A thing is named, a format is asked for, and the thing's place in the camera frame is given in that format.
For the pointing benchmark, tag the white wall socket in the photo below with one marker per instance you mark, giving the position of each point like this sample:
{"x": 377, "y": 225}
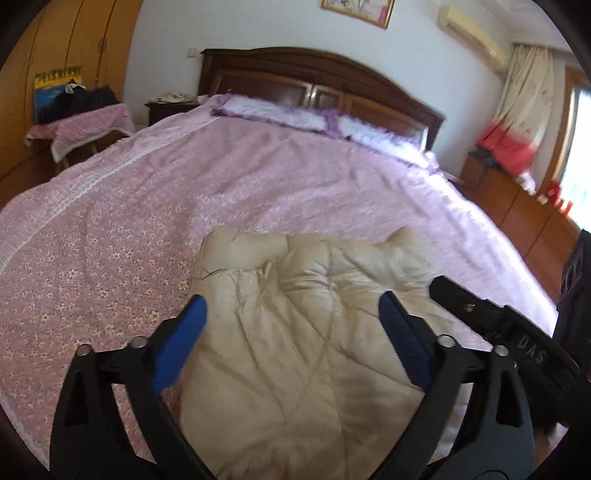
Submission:
{"x": 192, "y": 52}

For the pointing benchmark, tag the pink floral bedspread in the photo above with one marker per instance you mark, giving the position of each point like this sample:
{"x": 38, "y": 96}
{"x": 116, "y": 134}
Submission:
{"x": 231, "y": 184}

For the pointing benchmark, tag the window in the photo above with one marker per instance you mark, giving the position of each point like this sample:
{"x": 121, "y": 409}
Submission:
{"x": 577, "y": 152}

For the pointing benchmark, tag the dark clothes pile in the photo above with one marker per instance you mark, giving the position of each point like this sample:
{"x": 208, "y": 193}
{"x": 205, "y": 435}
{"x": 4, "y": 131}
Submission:
{"x": 85, "y": 101}

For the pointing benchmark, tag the blue and yellow picture board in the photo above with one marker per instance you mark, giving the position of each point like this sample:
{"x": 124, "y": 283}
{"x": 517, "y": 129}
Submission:
{"x": 46, "y": 92}

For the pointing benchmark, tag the dark wooden nightstand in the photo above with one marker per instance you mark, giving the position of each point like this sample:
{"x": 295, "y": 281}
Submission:
{"x": 171, "y": 113}

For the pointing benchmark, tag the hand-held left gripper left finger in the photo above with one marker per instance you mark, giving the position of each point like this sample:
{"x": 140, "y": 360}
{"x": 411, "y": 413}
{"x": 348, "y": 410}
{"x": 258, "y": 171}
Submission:
{"x": 180, "y": 341}

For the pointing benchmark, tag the beige down jacket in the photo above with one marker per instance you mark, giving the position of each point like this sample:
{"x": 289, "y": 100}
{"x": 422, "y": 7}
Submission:
{"x": 300, "y": 346}

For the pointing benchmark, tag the purple frilled white pillow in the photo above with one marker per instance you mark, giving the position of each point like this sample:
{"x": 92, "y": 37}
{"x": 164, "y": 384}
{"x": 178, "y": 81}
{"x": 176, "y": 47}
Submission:
{"x": 378, "y": 136}
{"x": 272, "y": 113}

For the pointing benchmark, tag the dark wooden headboard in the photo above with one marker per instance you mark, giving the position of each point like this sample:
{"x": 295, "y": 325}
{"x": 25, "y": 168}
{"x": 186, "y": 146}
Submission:
{"x": 323, "y": 74}

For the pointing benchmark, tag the wooden drawer cabinet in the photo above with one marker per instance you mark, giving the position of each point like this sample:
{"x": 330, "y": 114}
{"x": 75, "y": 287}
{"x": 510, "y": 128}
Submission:
{"x": 521, "y": 221}

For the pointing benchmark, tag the orange cup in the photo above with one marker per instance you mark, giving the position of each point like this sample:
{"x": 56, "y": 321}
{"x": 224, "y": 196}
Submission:
{"x": 565, "y": 207}

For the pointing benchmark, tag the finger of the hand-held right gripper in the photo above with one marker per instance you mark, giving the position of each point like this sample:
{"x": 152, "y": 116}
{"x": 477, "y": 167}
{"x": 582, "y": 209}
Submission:
{"x": 466, "y": 307}

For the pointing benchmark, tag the framed wall picture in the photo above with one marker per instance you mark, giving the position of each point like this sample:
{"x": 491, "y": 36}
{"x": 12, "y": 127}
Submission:
{"x": 358, "y": 11}

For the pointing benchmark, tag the cream and red curtain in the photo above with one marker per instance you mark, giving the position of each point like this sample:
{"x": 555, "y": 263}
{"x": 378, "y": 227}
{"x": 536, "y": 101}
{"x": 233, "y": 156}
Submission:
{"x": 521, "y": 110}

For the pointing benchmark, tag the cream wall air conditioner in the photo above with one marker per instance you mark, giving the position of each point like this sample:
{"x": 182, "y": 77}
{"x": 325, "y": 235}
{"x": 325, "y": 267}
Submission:
{"x": 475, "y": 32}

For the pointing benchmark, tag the small clutter on nightstand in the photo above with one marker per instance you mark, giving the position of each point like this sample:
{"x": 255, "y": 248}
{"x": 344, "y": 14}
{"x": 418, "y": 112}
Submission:
{"x": 174, "y": 97}

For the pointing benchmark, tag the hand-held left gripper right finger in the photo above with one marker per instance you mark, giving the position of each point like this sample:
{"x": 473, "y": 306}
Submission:
{"x": 406, "y": 341}

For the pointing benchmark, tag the person's dark clothing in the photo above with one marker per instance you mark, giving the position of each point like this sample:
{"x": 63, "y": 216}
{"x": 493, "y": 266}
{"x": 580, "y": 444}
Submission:
{"x": 575, "y": 286}

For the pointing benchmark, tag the red box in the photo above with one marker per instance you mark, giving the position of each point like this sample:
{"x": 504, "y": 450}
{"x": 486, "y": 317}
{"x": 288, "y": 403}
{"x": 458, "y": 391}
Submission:
{"x": 552, "y": 193}

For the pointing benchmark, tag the stool with pink cloth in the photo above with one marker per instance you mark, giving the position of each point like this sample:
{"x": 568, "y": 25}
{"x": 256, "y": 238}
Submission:
{"x": 87, "y": 124}

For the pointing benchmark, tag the yellow wooden wardrobe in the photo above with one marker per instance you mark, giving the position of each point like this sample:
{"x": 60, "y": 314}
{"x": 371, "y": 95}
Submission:
{"x": 46, "y": 37}

